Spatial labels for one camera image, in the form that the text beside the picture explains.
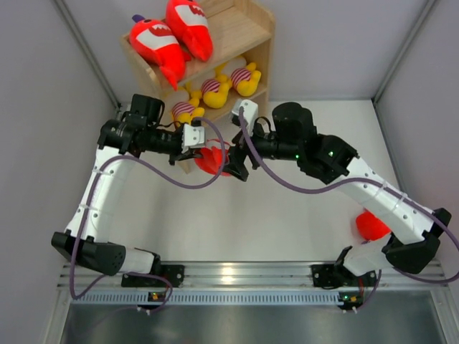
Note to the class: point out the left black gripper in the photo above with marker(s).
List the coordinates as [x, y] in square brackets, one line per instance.
[178, 155]

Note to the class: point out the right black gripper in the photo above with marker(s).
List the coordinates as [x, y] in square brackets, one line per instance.
[237, 156]

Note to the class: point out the yellow frog plush striped shirt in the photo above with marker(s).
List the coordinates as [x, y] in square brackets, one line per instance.
[181, 107]

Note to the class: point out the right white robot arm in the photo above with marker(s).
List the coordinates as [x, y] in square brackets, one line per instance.
[414, 230]

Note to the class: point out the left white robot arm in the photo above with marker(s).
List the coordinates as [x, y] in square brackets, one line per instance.
[86, 240]

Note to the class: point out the wooden two-tier shelf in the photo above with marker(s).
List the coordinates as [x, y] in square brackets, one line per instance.
[237, 28]

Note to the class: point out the red shark plush with purple fin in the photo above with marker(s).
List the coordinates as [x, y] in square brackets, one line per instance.
[156, 43]

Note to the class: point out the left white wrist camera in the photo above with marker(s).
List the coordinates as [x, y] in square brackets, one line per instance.
[193, 137]

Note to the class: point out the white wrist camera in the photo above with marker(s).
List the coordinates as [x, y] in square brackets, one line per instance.
[244, 112]
[193, 137]

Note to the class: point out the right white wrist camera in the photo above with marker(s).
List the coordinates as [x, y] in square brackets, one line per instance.
[244, 112]

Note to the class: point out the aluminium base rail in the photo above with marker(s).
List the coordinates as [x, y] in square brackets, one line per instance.
[257, 283]

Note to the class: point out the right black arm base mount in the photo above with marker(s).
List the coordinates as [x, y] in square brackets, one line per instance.
[330, 276]

